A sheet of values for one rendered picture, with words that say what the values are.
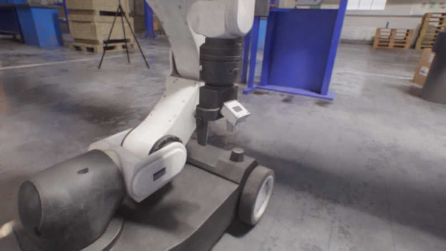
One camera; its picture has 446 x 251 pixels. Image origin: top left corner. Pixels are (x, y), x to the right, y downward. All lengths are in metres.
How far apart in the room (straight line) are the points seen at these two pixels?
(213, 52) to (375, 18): 13.73
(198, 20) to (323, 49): 2.31
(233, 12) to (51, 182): 0.47
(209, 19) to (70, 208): 0.46
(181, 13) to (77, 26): 5.39
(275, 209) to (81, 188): 0.69
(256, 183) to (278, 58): 2.18
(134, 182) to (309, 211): 0.69
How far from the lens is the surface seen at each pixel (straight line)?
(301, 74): 2.81
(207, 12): 0.51
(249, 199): 0.80
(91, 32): 5.76
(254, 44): 2.51
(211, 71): 0.49
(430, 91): 3.27
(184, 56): 0.79
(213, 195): 0.76
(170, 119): 0.72
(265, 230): 0.93
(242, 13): 0.48
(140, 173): 0.62
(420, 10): 14.26
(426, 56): 4.21
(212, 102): 0.50
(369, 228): 1.08
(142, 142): 0.70
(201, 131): 0.52
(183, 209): 0.72
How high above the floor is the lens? 0.65
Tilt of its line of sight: 23 degrees down
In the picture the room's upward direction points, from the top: 2 degrees clockwise
